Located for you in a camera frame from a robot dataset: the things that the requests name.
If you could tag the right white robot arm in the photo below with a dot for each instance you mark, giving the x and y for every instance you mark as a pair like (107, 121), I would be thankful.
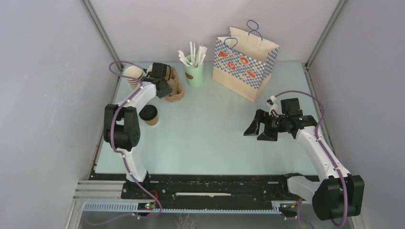
(338, 194)

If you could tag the brown pulp cup carrier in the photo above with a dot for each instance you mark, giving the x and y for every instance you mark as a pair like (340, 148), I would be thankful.
(177, 91)

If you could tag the brown paper coffee cup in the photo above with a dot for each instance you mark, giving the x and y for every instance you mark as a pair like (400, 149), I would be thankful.
(152, 121)

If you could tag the blue checkered paper bag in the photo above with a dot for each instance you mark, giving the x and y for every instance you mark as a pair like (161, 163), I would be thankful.
(244, 61)

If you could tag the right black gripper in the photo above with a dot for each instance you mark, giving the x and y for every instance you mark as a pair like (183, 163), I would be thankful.
(260, 116)

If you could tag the black plastic cup lid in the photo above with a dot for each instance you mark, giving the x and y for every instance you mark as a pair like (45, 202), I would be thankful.
(148, 111)

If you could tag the aluminium frame rail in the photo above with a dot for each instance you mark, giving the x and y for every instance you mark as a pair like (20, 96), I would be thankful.
(96, 195)

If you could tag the white wrapped straws bundle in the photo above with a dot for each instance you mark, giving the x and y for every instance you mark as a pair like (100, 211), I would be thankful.
(196, 58)

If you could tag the stack of paper cups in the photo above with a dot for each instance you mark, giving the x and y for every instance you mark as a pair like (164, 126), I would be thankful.
(133, 74)

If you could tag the green straw holder cup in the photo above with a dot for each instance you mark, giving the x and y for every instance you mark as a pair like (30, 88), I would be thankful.
(195, 75)

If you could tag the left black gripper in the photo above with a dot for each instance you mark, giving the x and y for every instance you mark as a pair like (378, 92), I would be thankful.
(167, 90)

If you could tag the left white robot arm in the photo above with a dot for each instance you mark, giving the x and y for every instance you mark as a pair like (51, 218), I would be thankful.
(121, 122)

